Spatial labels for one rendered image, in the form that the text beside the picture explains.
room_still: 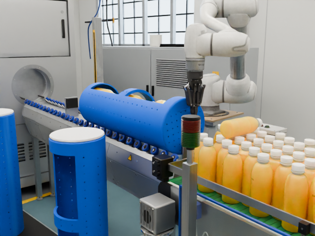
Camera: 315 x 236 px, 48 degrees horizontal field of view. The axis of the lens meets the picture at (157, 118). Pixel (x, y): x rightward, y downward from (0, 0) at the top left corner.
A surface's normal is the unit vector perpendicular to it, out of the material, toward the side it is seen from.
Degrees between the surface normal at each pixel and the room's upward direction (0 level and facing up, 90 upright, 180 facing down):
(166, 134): 90
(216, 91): 84
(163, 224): 90
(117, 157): 70
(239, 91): 116
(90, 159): 90
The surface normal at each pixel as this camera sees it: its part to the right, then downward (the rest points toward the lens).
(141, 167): -0.74, -0.21
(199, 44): -0.16, 0.19
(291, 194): -0.65, 0.16
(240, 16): -0.16, 0.72
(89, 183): 0.52, 0.18
